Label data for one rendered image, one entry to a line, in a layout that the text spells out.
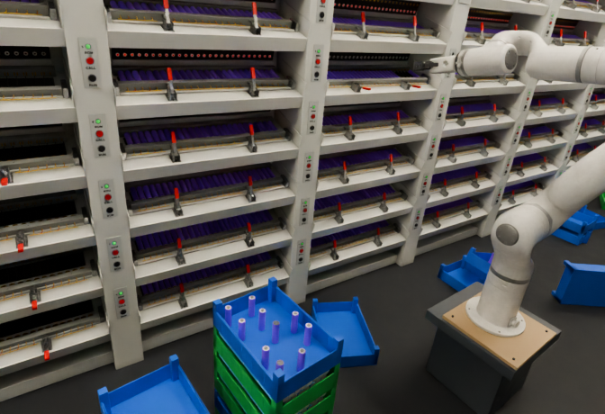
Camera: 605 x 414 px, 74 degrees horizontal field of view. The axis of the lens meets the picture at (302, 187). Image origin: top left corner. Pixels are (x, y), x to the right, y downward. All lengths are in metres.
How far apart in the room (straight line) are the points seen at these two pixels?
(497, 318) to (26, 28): 1.55
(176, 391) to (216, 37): 0.99
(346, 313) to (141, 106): 1.20
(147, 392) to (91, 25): 0.96
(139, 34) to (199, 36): 0.16
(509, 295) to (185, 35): 1.25
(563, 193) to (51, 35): 1.37
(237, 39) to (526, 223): 1.00
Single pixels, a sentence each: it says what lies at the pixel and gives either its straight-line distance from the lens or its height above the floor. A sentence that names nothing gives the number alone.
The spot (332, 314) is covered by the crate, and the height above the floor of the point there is 0.00.
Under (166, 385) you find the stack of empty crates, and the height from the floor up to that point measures 0.24.
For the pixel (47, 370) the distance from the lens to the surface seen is 1.70.
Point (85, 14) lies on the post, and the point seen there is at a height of 1.16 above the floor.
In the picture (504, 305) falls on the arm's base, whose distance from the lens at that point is 1.49.
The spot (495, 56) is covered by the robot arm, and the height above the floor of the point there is 1.13.
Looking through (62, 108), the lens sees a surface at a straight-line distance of 1.21.
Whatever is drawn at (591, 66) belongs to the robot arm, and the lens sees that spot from 1.25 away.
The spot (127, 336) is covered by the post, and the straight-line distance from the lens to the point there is 1.60.
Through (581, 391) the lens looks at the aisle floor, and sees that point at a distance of 1.96.
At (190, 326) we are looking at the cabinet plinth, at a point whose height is 0.04.
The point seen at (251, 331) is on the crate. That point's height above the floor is 0.40.
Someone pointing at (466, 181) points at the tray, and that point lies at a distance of 2.46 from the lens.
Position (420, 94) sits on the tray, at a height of 0.92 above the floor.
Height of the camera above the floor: 1.21
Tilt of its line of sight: 24 degrees down
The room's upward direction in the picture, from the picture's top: 5 degrees clockwise
